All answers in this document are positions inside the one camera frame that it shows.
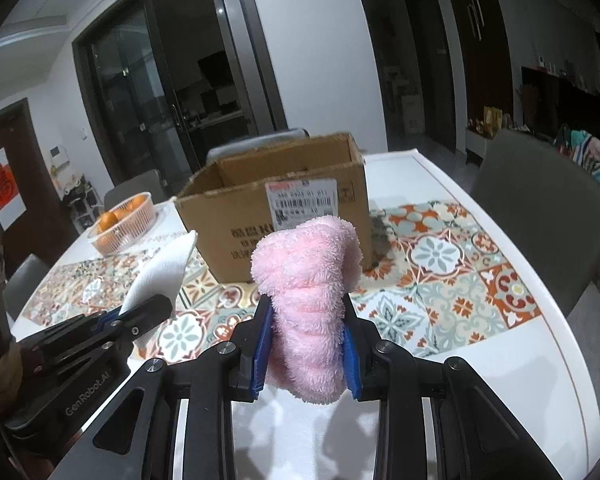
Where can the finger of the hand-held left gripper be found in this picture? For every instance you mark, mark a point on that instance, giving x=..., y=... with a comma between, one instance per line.
x=75, y=332
x=140, y=317

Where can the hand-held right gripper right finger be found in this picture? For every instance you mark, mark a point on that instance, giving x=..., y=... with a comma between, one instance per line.
x=351, y=365

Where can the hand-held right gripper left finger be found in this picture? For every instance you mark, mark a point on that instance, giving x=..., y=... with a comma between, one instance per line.
x=262, y=347

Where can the white paper sheet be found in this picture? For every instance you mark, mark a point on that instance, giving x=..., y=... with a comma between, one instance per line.
x=165, y=265

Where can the pink towel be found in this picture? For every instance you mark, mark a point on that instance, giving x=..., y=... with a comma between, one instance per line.
x=310, y=310

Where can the cardboard box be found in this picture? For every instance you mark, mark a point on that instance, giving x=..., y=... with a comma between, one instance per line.
x=230, y=230

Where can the person's left hand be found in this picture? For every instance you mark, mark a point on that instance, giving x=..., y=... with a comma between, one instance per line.
x=0, y=385

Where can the grey chair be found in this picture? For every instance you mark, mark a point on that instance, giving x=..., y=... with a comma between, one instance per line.
x=135, y=187
x=27, y=285
x=540, y=210
x=250, y=145

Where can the white basket of oranges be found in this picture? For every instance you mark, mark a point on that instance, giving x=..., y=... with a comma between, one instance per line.
x=125, y=232

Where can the orange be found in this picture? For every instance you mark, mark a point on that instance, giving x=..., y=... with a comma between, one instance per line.
x=136, y=203
x=107, y=221

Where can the patterned tablecloth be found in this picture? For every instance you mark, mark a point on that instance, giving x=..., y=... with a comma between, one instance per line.
x=430, y=270

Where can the shoe rack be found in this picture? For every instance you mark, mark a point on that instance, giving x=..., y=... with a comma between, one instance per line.
x=82, y=205

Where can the red door poster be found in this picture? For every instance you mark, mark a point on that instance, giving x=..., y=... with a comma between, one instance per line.
x=2, y=185

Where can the glass sliding door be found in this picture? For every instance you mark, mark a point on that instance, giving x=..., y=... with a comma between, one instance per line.
x=150, y=90

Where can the dark doorway door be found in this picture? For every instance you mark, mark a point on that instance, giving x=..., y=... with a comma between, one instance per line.
x=430, y=60

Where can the hanging colourful clothes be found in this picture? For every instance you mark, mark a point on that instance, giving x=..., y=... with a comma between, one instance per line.
x=587, y=155

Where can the dark wardrobe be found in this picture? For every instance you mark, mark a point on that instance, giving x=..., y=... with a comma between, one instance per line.
x=480, y=50

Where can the wall intercom panel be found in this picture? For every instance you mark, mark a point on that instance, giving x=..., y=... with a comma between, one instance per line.
x=57, y=155

